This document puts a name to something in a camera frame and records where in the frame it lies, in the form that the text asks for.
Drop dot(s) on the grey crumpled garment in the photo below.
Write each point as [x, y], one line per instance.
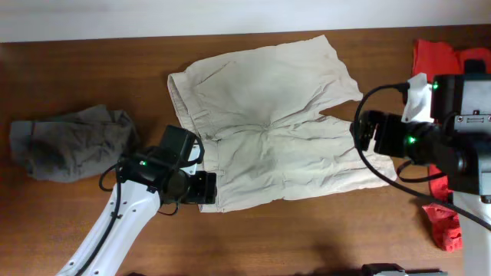
[72, 146]

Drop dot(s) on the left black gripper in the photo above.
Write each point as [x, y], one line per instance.
[207, 187]

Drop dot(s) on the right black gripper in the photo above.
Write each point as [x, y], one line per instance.
[363, 130]

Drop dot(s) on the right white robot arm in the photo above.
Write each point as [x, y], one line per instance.
[463, 156]

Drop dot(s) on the red garment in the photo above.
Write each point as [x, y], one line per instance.
[435, 58]

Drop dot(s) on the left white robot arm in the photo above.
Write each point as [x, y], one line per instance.
[143, 185]

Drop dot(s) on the black garment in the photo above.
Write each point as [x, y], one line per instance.
[474, 66]

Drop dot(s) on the beige cargo shorts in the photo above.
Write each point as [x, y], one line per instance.
[261, 116]

